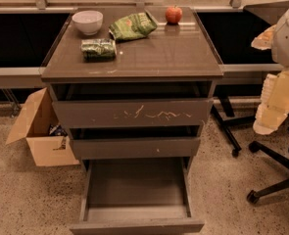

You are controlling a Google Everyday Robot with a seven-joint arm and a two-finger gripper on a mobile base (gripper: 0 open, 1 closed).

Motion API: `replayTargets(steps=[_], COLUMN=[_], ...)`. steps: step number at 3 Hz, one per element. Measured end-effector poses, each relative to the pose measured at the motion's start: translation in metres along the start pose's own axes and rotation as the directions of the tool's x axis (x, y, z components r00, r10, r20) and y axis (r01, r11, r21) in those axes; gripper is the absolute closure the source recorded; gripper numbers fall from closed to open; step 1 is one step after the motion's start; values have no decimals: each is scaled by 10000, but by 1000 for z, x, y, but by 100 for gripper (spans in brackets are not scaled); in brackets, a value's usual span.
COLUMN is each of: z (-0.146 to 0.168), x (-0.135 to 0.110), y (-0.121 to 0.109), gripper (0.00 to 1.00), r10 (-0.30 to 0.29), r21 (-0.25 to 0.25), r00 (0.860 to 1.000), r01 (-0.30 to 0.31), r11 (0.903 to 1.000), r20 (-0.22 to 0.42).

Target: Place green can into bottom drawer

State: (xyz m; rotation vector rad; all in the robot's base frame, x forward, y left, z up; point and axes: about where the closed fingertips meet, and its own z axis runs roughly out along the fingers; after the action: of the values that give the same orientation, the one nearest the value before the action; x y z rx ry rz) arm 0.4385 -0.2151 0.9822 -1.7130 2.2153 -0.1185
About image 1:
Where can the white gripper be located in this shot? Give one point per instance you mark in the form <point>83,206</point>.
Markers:
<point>288,39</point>

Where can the green soda can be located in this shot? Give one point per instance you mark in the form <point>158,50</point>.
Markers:
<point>101,48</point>

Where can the grey top drawer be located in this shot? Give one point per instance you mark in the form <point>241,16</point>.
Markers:
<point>107,105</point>

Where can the grey drawer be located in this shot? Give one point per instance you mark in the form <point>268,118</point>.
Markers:
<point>107,105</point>
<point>135,142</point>
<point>136,197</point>

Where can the grey drawer cabinet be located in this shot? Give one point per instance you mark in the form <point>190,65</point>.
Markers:
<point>171,53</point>

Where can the grey middle drawer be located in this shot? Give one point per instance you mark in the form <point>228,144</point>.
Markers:
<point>135,142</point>

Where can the grey bottom drawer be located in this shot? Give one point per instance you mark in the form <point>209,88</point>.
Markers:
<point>136,197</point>

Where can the red apple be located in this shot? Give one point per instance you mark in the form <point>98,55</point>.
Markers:
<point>173,15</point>

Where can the green chip bag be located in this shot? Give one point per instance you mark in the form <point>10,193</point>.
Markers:
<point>132,27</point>

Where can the white bowl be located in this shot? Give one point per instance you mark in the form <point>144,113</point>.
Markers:
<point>88,22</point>

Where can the cardboard box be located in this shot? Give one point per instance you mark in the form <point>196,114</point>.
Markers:
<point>33,125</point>

